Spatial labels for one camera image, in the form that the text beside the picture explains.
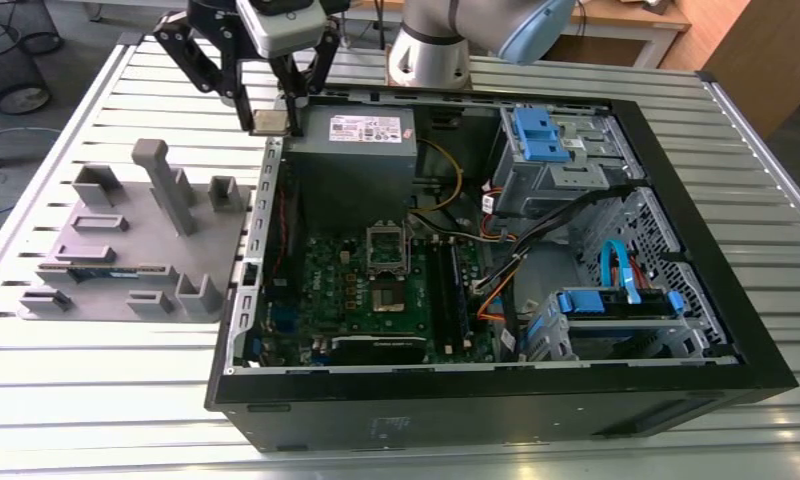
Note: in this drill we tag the black PC case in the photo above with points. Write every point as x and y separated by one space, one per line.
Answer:
440 420

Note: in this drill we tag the green motherboard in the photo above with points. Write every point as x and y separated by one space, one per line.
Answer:
333 300

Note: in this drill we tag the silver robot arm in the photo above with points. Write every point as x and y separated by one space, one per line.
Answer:
427 55

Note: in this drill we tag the brown wooden cabinet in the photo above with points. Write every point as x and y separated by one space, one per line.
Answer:
767 60

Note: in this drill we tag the grey power supply unit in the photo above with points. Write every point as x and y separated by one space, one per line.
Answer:
353 180

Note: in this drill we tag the metal disk bay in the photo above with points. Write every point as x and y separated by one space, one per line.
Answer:
614 325

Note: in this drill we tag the CPU socket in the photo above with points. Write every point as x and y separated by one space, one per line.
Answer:
390 297

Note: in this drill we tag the silver CPU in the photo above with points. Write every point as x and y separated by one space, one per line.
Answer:
271 122

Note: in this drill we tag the hard disk in blue carrier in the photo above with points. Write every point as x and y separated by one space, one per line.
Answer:
580 302

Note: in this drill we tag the metal drive cage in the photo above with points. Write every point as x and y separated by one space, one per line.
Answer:
574 180

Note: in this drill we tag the black graphics card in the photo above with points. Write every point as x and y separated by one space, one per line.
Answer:
376 350

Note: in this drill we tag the grey parts rack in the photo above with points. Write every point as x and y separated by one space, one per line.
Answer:
140 250

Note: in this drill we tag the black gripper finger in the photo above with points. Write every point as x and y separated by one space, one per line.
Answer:
185 55
327 55

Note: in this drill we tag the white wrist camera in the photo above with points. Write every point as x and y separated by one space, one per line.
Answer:
280 30

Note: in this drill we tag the blue rear port connector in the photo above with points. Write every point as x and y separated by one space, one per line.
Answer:
283 320

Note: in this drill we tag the wooden desk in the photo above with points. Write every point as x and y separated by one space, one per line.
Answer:
640 17

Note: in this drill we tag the blue plastic drive bracket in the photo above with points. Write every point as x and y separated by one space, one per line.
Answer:
548 150
536 122

